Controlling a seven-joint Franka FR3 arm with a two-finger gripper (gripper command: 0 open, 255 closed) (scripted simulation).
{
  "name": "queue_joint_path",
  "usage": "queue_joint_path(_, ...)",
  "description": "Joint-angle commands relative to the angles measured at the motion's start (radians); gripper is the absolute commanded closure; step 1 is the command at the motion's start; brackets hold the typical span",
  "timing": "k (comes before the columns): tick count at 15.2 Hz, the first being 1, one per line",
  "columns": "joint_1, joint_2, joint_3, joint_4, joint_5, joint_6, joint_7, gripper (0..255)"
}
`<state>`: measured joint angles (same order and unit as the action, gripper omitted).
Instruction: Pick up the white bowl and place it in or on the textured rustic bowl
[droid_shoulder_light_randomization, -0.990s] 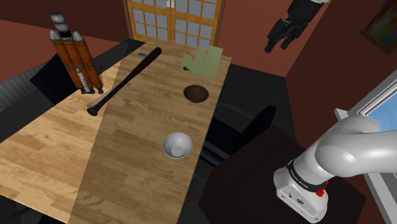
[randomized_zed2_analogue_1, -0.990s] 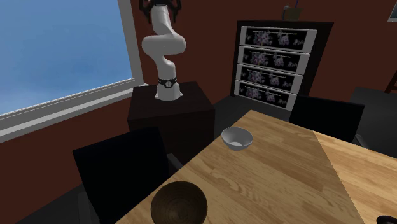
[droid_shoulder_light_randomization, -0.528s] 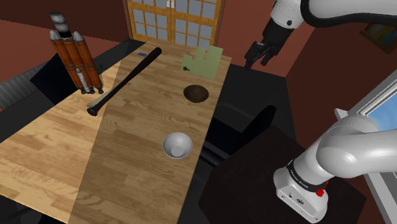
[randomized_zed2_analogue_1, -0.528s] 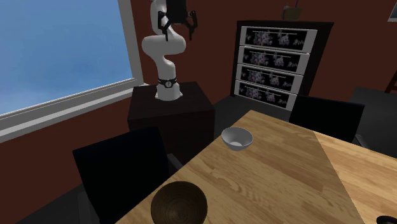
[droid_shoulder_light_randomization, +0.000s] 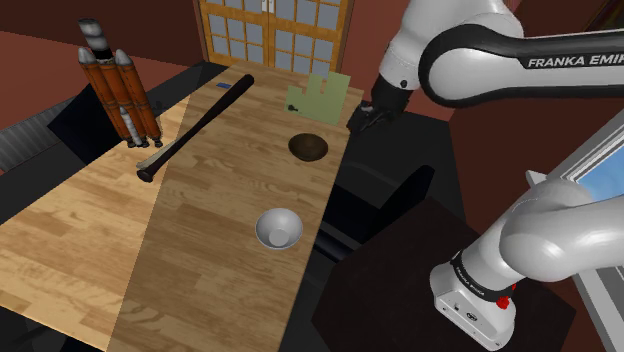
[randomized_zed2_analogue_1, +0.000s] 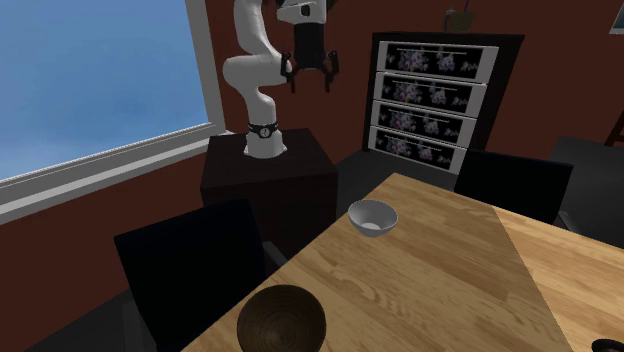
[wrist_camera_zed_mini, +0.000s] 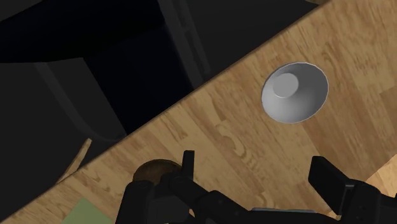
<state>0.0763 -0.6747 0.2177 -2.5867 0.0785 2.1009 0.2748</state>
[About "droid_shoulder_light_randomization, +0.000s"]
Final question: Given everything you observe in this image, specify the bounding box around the green flat notched card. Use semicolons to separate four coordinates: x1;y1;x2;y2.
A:
284;71;352;127

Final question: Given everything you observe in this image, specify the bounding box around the dark brown bowl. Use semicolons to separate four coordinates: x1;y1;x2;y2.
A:
287;132;329;163

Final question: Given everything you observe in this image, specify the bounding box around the wooden door with glass panes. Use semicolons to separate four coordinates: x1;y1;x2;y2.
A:
193;0;356;78

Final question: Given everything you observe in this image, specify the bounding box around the grey bowl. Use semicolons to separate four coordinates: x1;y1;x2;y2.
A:
254;207;304;251

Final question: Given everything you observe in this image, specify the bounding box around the black baseball bat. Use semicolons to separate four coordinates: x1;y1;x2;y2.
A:
136;73;256;184

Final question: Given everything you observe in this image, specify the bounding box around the wooden table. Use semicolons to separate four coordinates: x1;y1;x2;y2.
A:
0;60;366;352

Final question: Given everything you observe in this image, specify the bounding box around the white framed window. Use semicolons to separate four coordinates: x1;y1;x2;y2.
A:
524;108;624;352

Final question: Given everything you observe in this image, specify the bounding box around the orange rocket model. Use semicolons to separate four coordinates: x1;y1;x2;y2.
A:
76;17;165;149

